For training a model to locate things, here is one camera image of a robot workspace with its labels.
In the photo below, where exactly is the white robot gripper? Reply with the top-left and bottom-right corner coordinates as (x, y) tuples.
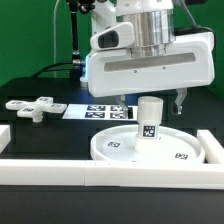
(87, 32), (214, 119)

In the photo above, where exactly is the white round table top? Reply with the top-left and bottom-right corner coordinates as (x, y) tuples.
(90, 125), (205, 164)

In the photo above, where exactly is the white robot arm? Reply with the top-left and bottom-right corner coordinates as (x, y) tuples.
(85, 0), (215, 114)

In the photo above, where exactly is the white fiducial marker sheet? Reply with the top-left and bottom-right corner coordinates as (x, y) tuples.
(63, 104), (137, 121)

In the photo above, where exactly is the white right fence block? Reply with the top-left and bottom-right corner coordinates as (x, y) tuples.
(197, 130), (224, 165)

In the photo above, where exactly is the white fence block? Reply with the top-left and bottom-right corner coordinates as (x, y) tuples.
(197, 130), (224, 165)
(0, 125), (11, 154)

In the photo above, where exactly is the white cross-shaped table base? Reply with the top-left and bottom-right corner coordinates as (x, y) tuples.
(5, 96), (67, 123)

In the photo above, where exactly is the white left fence block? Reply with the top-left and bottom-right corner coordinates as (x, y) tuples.
(0, 125), (11, 154)

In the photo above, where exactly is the white front fence bar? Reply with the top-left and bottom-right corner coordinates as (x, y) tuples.
(0, 159), (224, 190)

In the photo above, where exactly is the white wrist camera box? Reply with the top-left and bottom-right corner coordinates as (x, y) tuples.
(90, 22), (135, 51)

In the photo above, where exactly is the black cable bundle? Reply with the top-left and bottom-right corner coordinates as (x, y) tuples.
(31, 59), (86, 79)

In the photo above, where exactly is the black camera stand pole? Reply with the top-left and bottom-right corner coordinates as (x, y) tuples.
(66, 0), (95, 60)

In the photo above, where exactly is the white hanging cable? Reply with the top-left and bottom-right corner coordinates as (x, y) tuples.
(53, 0), (63, 79)

